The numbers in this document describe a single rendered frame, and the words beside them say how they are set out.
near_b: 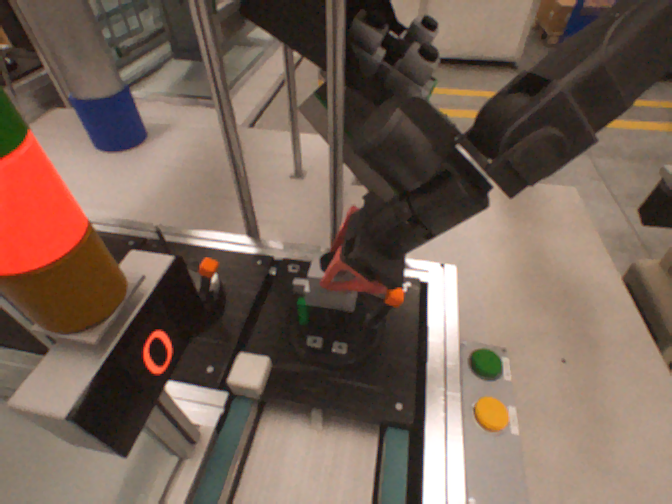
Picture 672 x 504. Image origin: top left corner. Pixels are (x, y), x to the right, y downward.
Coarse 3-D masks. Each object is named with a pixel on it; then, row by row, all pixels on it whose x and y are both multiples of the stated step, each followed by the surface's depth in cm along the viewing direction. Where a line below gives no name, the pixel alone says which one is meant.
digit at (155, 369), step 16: (160, 304) 25; (160, 320) 26; (144, 336) 24; (160, 336) 26; (176, 336) 28; (128, 352) 23; (144, 352) 24; (160, 352) 26; (176, 352) 28; (128, 368) 23; (144, 368) 24; (160, 368) 26; (144, 384) 25; (160, 384) 27
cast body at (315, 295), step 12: (324, 252) 46; (312, 264) 44; (324, 264) 43; (312, 276) 43; (336, 276) 43; (348, 276) 46; (300, 288) 48; (312, 288) 44; (312, 300) 46; (324, 300) 46; (336, 300) 45; (348, 300) 45
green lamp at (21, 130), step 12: (0, 84) 15; (0, 96) 14; (0, 108) 14; (12, 108) 15; (0, 120) 14; (12, 120) 14; (0, 132) 14; (12, 132) 14; (24, 132) 15; (0, 144) 14; (12, 144) 14; (0, 156) 14
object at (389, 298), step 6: (372, 294) 47; (378, 294) 46; (384, 294) 47; (390, 294) 45; (396, 294) 46; (402, 294) 46; (384, 300) 46; (390, 300) 46; (396, 300) 45; (402, 300) 45; (378, 306) 49; (384, 306) 47; (390, 306) 47; (396, 306) 46; (372, 312) 51; (378, 312) 49; (384, 312) 48; (372, 318) 50; (378, 318) 49; (372, 324) 51
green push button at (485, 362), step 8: (480, 352) 51; (488, 352) 51; (472, 360) 51; (480, 360) 50; (488, 360) 50; (496, 360) 50; (480, 368) 49; (488, 368) 49; (496, 368) 49; (488, 376) 49
